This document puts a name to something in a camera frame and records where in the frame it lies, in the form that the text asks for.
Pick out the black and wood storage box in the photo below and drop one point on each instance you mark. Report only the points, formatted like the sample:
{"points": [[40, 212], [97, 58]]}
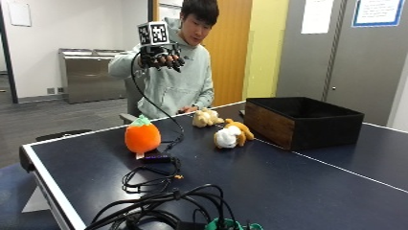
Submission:
{"points": [[302, 123]]}

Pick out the white wall board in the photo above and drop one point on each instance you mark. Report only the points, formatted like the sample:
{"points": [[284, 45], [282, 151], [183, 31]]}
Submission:
{"points": [[19, 12]]}

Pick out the small black hub device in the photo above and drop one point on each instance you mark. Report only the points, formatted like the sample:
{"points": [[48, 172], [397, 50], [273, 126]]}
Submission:
{"points": [[156, 157]]}

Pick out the the person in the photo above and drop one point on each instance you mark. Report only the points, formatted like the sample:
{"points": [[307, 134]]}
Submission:
{"points": [[178, 80]]}

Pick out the white and tan plush toy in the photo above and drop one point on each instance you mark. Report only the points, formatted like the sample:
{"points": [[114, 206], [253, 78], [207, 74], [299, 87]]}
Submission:
{"points": [[231, 134]]}

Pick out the grey cabinet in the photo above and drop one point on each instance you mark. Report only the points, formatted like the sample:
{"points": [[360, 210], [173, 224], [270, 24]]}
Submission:
{"points": [[339, 57]]}

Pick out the white marker cube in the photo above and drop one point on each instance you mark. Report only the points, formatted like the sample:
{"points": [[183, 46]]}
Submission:
{"points": [[153, 33]]}

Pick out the beige plush animal toy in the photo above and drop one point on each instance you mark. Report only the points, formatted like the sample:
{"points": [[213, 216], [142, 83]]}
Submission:
{"points": [[206, 117]]}

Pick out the wooden door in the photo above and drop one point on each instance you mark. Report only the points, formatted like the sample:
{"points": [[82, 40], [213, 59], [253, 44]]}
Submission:
{"points": [[227, 54]]}

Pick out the white paper sheet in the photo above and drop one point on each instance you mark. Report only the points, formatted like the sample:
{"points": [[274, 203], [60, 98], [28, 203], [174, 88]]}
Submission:
{"points": [[318, 16]]}

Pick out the orange plush fruit toy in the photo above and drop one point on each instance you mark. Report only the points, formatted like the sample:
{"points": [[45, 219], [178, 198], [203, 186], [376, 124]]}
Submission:
{"points": [[142, 135]]}

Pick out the blue framed notice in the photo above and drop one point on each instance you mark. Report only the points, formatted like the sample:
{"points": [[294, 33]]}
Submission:
{"points": [[377, 12]]}

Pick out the stainless steel bin cabinet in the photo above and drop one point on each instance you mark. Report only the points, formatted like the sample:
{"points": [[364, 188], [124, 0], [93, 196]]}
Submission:
{"points": [[90, 75]]}

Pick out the green object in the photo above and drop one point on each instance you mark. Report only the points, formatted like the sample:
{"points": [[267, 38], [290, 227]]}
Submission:
{"points": [[231, 225]]}

